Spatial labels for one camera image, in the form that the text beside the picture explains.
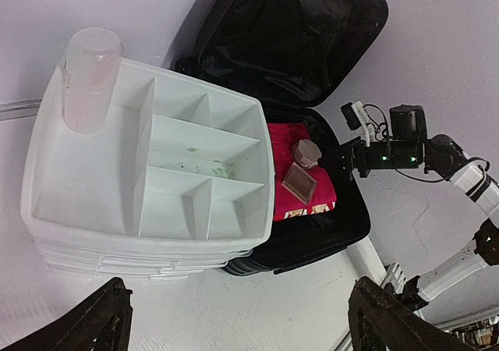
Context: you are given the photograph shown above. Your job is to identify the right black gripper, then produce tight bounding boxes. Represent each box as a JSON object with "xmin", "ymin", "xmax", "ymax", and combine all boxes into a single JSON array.
[{"xmin": 334, "ymin": 142, "xmax": 369, "ymax": 179}]

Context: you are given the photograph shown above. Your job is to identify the octagonal beige powder jar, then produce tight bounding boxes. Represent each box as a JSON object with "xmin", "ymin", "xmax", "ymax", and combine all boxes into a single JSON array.
[{"xmin": 292, "ymin": 140, "xmax": 322, "ymax": 169}]

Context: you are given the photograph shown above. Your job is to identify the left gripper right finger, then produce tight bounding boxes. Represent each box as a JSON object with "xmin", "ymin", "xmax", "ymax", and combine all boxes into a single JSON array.
[{"xmin": 348, "ymin": 277, "xmax": 474, "ymax": 351}]

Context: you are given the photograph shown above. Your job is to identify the black ribbed hard-shell suitcase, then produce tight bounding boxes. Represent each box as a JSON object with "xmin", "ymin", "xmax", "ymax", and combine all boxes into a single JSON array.
[{"xmin": 175, "ymin": 0, "xmax": 388, "ymax": 277}]

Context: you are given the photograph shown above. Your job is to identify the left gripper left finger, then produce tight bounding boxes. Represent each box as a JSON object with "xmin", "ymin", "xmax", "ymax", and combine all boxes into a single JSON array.
[{"xmin": 4, "ymin": 277, "xmax": 133, "ymax": 351}]

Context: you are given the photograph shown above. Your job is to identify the white plastic drawer organizer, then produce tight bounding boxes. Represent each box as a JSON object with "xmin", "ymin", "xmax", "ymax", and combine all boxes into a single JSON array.
[{"xmin": 20, "ymin": 59, "xmax": 275, "ymax": 279}]

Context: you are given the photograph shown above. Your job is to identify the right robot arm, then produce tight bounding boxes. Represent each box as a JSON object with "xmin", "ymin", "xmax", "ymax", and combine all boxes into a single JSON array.
[{"xmin": 340, "ymin": 102, "xmax": 498, "ymax": 322}]

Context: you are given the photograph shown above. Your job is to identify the magenta folded cloth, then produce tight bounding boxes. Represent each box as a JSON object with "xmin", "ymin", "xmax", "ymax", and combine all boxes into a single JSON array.
[{"xmin": 268, "ymin": 123, "xmax": 337, "ymax": 222}]

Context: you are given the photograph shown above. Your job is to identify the red patterned folded garment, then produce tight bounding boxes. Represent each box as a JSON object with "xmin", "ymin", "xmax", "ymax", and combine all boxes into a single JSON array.
[{"xmin": 273, "ymin": 201, "xmax": 336, "ymax": 222}]

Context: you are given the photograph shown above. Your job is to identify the square bronze compact case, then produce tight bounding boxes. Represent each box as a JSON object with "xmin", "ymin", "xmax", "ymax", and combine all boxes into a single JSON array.
[{"xmin": 281, "ymin": 163, "xmax": 317, "ymax": 204}]

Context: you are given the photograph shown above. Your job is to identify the translucent pink cylindrical container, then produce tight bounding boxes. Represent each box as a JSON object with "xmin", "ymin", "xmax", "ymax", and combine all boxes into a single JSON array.
[{"xmin": 62, "ymin": 27, "xmax": 123, "ymax": 134}]

